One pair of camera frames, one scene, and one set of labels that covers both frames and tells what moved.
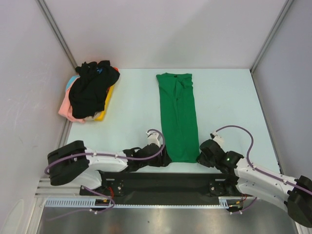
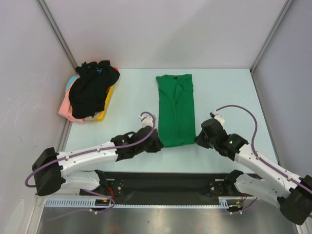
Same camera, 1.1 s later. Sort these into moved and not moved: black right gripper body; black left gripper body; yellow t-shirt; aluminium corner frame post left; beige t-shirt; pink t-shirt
Moved: black left gripper body; black right gripper body
Not moved: yellow t-shirt; beige t-shirt; pink t-shirt; aluminium corner frame post left
